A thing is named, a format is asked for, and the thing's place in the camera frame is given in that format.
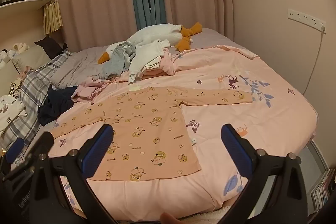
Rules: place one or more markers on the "white plug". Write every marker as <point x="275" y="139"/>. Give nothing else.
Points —
<point x="323" y="29"/>

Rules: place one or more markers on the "cartoon face pillow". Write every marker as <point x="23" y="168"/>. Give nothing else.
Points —
<point x="14" y="87"/>

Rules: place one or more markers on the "beige plush toy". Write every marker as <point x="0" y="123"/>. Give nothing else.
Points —
<point x="19" y="47"/>

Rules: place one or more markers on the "thin pink garment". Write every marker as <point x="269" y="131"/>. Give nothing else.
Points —
<point x="89" y="87"/>

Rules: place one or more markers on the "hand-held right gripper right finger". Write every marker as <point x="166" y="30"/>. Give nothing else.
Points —
<point x="236" y="150"/>

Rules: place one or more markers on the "grey garment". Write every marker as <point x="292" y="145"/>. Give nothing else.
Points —
<point x="118" y="61"/>

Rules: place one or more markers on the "white goose plush toy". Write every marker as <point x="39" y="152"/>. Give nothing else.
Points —
<point x="155" y="35"/>

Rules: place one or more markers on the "pink printed blanket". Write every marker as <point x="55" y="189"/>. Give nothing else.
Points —
<point x="236" y="108"/>

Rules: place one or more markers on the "orange cartoon print shirt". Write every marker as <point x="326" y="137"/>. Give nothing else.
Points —
<point x="147" y="121"/>

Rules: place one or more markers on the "beige padded headboard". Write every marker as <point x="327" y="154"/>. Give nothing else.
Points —
<point x="5" y="74"/>

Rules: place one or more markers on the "yellow striped small curtain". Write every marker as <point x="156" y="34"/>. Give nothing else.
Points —
<point x="52" y="16"/>

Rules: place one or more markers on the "plaid pillow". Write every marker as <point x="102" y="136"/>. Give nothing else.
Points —
<point x="34" y="82"/>

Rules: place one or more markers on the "stack of books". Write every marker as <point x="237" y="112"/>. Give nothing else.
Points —
<point x="323" y="187"/>

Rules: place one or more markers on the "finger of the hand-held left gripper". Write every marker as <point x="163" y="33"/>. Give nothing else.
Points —
<point x="15" y="146"/>
<point x="43" y="142"/>

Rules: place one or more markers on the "navy garment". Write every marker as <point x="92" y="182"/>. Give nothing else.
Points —
<point x="57" y="106"/>

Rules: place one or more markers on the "white wall socket strip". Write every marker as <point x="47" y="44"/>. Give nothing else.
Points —
<point x="307" y="16"/>

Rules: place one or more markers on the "white garment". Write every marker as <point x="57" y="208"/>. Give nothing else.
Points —
<point x="147" y="56"/>

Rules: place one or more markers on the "black cloth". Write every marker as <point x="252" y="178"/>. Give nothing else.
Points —
<point x="50" y="45"/>

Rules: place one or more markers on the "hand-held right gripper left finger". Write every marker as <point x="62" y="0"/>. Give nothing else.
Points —
<point x="97" y="150"/>

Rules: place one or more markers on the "white folded clothes pile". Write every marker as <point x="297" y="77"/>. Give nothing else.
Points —
<point x="9" y="111"/>

